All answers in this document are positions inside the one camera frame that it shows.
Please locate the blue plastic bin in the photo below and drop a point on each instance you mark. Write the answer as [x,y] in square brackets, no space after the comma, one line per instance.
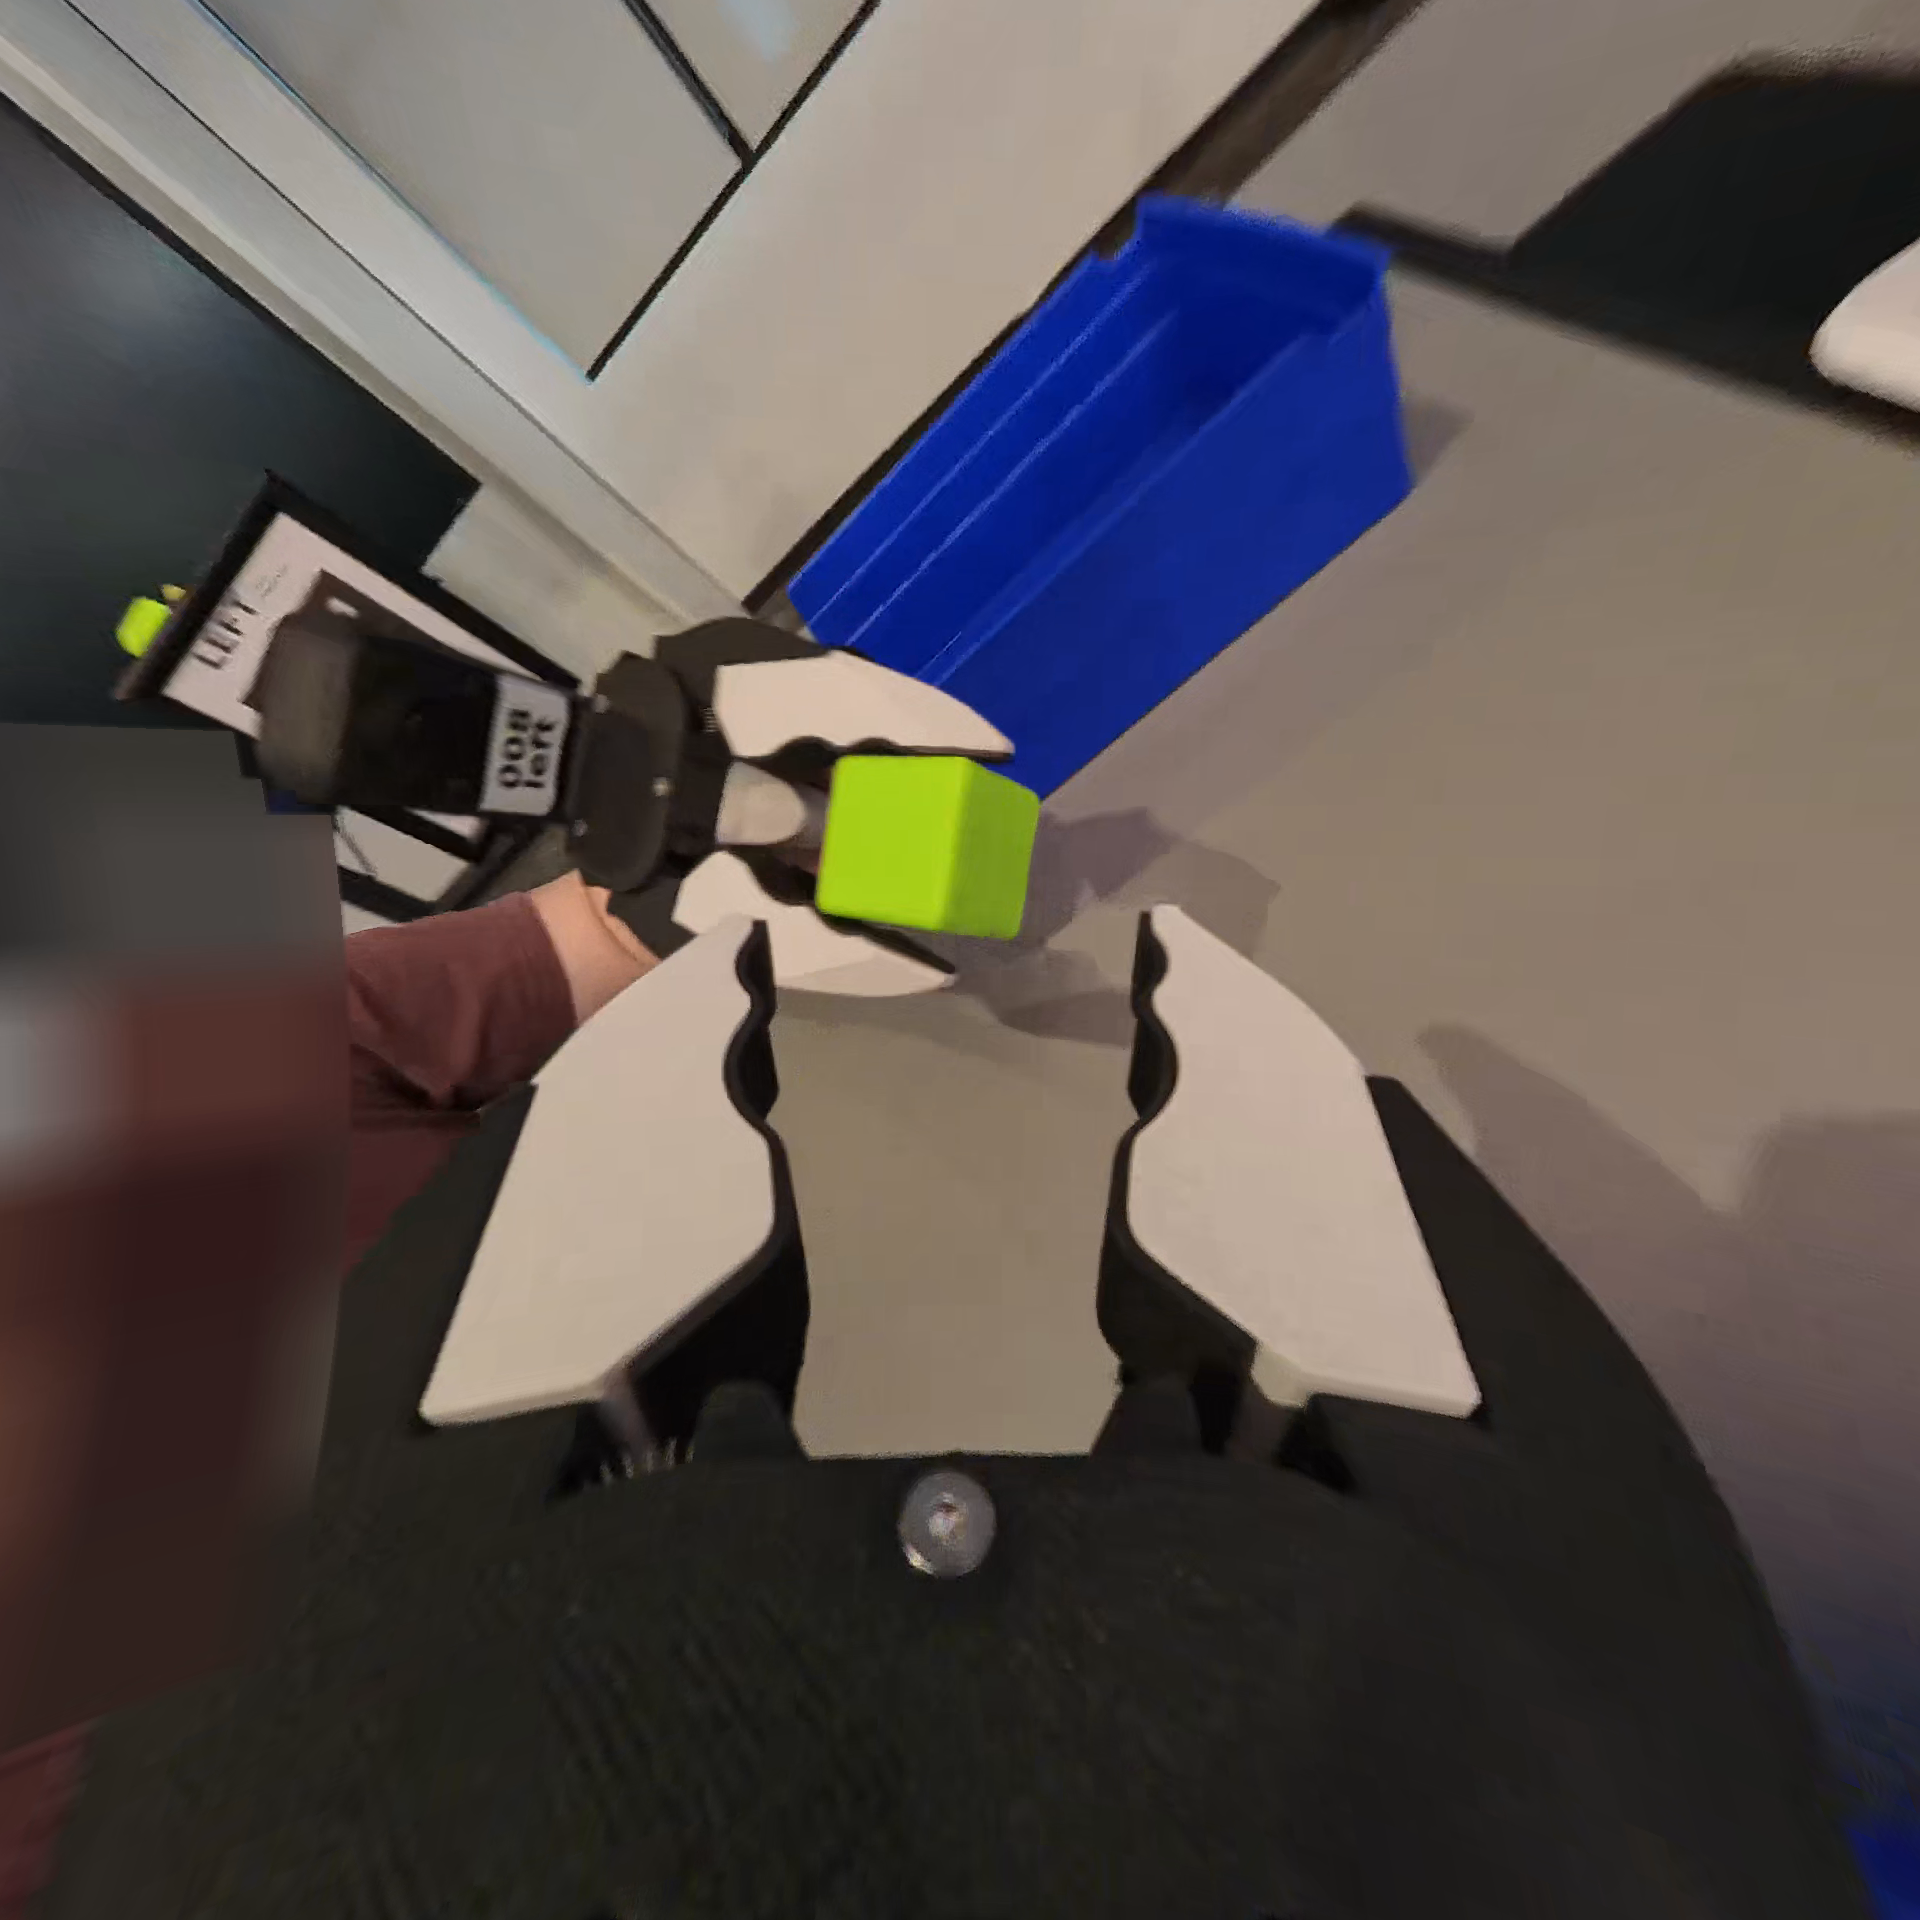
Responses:
[1140,482]

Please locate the window with roller blind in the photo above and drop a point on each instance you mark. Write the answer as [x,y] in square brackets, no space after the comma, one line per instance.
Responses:
[540,123]

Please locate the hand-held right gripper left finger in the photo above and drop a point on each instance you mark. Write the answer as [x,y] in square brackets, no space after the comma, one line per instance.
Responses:
[601,1231]

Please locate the person's left hand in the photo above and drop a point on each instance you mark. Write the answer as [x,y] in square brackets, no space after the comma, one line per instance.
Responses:
[605,925]

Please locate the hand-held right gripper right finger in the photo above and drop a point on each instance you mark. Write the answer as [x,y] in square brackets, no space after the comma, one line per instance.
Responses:
[1296,1231]

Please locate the green magnetic cube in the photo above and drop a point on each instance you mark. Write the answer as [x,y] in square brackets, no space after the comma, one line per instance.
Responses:
[923,846]

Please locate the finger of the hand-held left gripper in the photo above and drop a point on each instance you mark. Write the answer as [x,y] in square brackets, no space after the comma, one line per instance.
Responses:
[856,708]
[787,916]

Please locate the white sign stand base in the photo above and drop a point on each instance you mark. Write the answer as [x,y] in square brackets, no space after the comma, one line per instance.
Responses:
[1875,326]

